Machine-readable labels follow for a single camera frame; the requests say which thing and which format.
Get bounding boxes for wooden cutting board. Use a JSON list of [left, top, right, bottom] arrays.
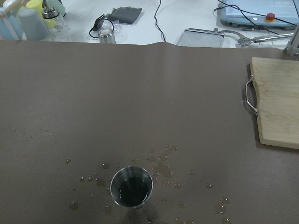
[[246, 57, 299, 149]]

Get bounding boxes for steel tongs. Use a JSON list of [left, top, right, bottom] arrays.
[[220, 30, 294, 46]]

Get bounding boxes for grey-blue plastic cup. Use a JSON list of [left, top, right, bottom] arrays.
[[18, 8, 50, 41]]

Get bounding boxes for steel cup on desk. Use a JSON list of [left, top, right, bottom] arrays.
[[98, 28, 116, 44]]

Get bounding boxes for steel jigger cup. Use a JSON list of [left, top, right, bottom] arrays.
[[110, 166, 153, 209]]

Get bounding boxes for teach pendant with red button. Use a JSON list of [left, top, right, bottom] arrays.
[[216, 0, 299, 30]]

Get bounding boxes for black clip device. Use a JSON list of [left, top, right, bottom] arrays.
[[89, 14, 114, 39]]

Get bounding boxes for metal tray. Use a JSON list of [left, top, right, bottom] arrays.
[[177, 28, 225, 48]]

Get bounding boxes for black cable on desk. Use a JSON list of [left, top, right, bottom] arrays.
[[154, 0, 167, 43]]

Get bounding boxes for brown table mat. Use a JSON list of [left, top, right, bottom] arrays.
[[0, 41, 299, 224]]

